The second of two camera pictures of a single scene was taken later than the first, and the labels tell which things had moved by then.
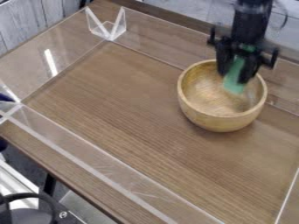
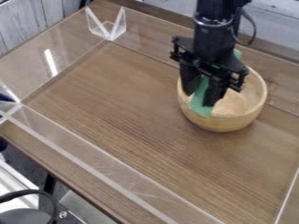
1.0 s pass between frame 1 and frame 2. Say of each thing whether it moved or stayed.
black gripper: moved
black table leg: stayed
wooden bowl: stayed
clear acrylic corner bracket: stayed
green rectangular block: moved
